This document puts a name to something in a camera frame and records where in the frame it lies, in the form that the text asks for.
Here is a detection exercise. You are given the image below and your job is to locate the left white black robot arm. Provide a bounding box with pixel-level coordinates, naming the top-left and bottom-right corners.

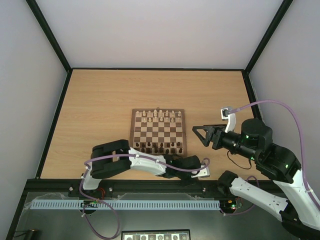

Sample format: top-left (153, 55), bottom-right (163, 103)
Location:
top-left (81, 139), bottom-right (210, 191)

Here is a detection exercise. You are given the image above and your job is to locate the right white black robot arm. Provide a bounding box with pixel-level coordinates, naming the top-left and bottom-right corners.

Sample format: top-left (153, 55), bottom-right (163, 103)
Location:
top-left (192, 118), bottom-right (320, 240)

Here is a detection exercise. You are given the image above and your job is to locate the dark chess pieces front row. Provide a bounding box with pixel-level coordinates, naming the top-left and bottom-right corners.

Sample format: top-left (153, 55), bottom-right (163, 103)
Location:
top-left (136, 146), bottom-right (185, 155)

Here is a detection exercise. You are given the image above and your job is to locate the dark chess pieces row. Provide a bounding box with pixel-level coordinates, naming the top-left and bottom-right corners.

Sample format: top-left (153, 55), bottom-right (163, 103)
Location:
top-left (134, 142), bottom-right (183, 148)
top-left (136, 146), bottom-right (185, 155)

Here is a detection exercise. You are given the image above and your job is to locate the dark chess pieces back row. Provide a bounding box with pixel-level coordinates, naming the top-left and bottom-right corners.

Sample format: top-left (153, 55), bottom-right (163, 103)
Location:
top-left (134, 142), bottom-right (183, 148)

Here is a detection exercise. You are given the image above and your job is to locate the right controller board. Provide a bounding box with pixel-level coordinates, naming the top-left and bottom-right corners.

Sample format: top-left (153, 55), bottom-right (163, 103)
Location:
top-left (221, 197), bottom-right (244, 210)

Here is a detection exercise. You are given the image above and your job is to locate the controller board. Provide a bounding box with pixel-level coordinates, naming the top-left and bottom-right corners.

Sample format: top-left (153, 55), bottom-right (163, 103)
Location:
top-left (79, 199), bottom-right (102, 209)
top-left (221, 197), bottom-right (244, 210)

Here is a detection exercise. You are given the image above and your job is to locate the wooden chess board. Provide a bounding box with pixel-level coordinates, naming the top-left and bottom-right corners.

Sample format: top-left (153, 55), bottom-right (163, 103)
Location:
top-left (129, 107), bottom-right (188, 157)

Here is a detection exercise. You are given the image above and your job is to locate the left controller board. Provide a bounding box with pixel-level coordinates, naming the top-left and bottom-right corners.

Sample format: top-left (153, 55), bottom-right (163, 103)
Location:
top-left (79, 199), bottom-right (102, 209)

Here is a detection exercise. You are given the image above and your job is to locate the light pawns second row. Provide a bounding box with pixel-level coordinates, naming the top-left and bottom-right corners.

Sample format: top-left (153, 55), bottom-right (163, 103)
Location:
top-left (141, 117), bottom-right (182, 123)

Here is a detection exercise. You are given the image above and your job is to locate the printed reference sheet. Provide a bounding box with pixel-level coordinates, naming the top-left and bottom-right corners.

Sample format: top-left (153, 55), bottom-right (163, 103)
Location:
top-left (121, 229), bottom-right (191, 240)

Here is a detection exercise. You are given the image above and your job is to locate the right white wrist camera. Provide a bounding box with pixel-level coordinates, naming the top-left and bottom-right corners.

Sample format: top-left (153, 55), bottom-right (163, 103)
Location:
top-left (220, 106), bottom-right (237, 133)

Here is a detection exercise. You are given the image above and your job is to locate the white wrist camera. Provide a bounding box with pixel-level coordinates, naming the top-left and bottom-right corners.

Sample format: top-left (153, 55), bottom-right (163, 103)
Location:
top-left (191, 163), bottom-right (211, 179)
top-left (220, 106), bottom-right (237, 133)

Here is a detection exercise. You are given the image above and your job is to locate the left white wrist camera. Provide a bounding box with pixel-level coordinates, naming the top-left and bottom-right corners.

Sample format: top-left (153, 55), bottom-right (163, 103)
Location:
top-left (191, 163), bottom-right (211, 179)

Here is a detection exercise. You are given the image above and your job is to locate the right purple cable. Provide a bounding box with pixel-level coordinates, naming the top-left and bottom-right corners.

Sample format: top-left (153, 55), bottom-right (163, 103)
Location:
top-left (219, 99), bottom-right (320, 217)

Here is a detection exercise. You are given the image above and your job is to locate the purple cable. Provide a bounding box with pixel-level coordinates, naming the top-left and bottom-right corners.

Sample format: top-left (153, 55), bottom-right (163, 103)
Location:
top-left (219, 99), bottom-right (320, 217)
top-left (79, 153), bottom-right (211, 240)

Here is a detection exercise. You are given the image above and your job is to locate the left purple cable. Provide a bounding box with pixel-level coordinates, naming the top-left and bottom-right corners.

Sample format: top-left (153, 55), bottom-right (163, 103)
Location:
top-left (79, 153), bottom-right (211, 240)

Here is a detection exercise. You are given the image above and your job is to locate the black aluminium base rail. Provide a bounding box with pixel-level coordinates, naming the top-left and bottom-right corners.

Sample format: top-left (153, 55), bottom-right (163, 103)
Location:
top-left (23, 179), bottom-right (233, 199)

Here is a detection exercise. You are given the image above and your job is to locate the light blue cable duct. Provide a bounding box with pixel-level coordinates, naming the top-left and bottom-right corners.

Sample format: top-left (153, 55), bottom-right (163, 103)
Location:
top-left (30, 199), bottom-right (221, 211)

